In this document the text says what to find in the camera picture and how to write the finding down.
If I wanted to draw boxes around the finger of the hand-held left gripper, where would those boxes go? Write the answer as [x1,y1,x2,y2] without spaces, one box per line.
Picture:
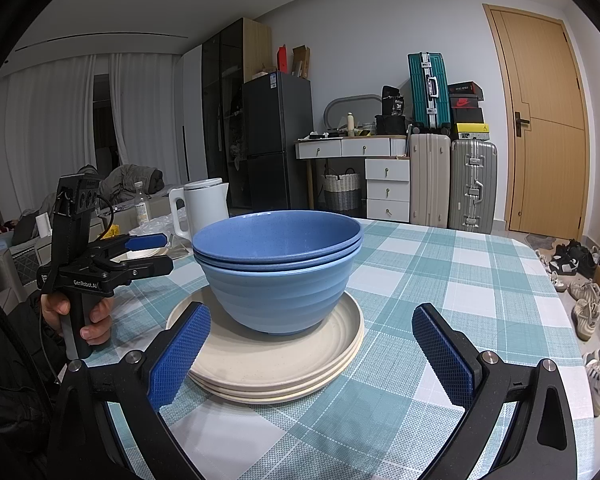
[95,254,175,282]
[92,232,168,261]

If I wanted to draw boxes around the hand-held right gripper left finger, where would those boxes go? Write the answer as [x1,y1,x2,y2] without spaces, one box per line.
[47,301,213,480]

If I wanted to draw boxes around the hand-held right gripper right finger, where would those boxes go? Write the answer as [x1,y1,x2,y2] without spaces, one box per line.
[411,302,578,480]

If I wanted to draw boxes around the cream round plate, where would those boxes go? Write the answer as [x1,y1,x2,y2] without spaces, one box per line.
[200,355,361,405]
[189,340,365,397]
[166,287,366,388]

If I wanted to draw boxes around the blue bowl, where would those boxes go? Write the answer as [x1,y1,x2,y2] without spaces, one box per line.
[200,250,362,336]
[191,210,365,266]
[195,242,364,271]

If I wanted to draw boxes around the person's left forearm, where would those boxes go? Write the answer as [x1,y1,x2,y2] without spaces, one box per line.
[0,280,68,480]

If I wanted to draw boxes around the person's left hand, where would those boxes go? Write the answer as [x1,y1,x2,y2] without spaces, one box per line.
[40,292,115,346]

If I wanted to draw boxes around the cream dish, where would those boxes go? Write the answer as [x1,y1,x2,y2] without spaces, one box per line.
[111,245,173,262]

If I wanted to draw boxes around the clear plastic bottle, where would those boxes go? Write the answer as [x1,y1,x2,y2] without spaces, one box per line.
[134,181,151,226]

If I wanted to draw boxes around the grey jacket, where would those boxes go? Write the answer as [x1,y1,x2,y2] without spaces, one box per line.
[97,164,166,201]

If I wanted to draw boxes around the white kettle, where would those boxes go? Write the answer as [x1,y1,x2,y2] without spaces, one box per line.
[168,177,230,256]

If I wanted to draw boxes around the teal checked tablecloth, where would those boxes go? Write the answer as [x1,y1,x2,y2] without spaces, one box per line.
[87,217,598,480]

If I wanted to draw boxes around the white sheer curtain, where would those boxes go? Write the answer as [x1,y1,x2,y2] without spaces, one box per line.
[107,52,186,196]
[2,57,98,211]

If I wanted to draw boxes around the scattered shoes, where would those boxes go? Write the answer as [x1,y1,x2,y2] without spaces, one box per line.
[535,239,600,418]

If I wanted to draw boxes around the tall dark glass cabinet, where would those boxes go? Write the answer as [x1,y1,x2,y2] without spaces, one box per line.
[200,17,273,208]

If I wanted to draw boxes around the dark grey fridge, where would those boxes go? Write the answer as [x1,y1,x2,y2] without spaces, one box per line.
[242,71,315,211]

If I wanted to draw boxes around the silver suitcase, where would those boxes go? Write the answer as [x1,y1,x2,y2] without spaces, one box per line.
[448,139,498,235]

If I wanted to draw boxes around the white dressing table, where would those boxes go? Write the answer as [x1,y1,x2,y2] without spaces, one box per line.
[295,135,412,223]

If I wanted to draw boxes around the beige suitcase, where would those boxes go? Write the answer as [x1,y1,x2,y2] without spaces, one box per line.
[409,132,452,228]

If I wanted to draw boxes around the woven laundry basket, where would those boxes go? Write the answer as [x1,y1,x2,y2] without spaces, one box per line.
[321,169,363,213]

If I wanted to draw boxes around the black yellow shoe box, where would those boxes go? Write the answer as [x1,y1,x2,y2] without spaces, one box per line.
[452,122,491,142]

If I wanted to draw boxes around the black storage basket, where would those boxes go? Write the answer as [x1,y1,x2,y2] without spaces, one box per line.
[375,114,407,136]

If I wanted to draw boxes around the flat cardboard box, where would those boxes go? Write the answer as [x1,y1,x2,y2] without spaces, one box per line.
[292,45,312,80]

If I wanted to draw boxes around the arched mirror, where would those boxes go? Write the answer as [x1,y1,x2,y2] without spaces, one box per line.
[325,94,383,136]

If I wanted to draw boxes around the wooden door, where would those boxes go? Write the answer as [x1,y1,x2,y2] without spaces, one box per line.
[482,4,592,241]

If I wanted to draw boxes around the black paper bag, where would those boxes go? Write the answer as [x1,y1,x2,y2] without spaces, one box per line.
[381,85,406,117]

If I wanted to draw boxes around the teal suitcase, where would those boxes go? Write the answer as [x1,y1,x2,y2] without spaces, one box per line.
[407,52,452,136]

